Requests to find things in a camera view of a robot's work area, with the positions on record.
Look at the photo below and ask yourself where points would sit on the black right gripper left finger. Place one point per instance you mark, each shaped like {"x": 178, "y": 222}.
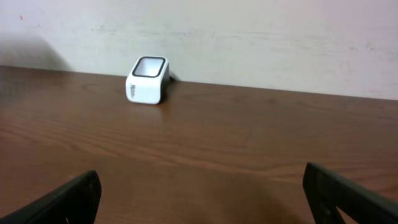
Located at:
{"x": 77, "y": 201}

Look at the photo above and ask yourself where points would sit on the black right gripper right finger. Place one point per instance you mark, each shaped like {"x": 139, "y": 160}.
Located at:
{"x": 327, "y": 193}

